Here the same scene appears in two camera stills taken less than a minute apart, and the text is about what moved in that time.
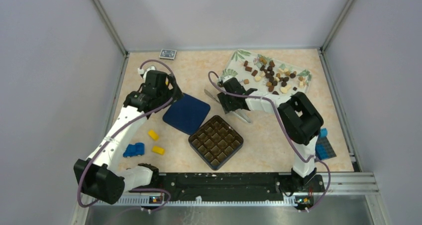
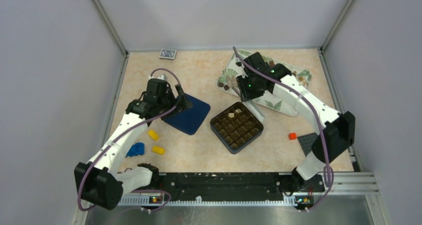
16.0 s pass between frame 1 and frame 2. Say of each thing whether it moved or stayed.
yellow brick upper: stayed
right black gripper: moved
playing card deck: stayed
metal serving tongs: moved
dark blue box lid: stayed
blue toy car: stayed
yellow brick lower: stayed
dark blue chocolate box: moved
